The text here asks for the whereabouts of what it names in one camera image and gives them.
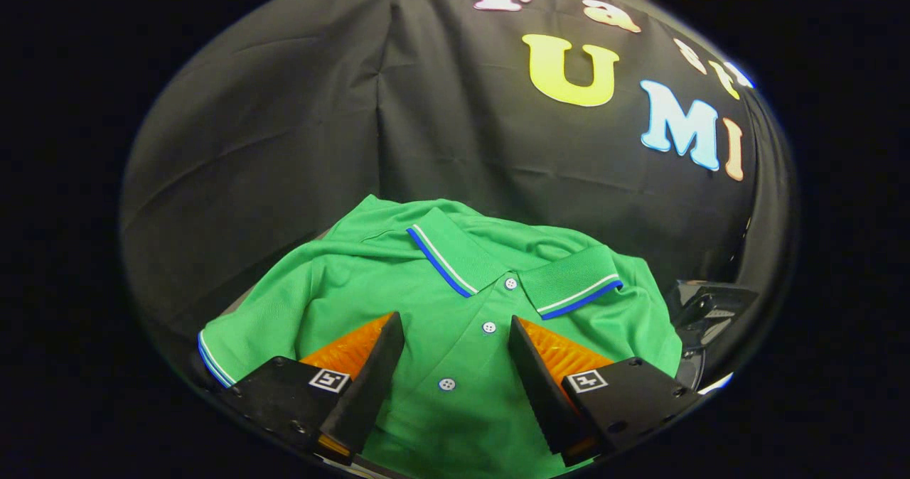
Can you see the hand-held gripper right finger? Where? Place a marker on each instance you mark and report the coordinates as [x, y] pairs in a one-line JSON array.
[[544, 394]]

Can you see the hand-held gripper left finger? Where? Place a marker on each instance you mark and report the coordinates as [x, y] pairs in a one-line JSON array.
[[366, 386]]

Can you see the green polo shirt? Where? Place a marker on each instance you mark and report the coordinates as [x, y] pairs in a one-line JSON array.
[[455, 354]]

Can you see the black backdrop cloth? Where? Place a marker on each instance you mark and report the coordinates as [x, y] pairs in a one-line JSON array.
[[284, 109]]

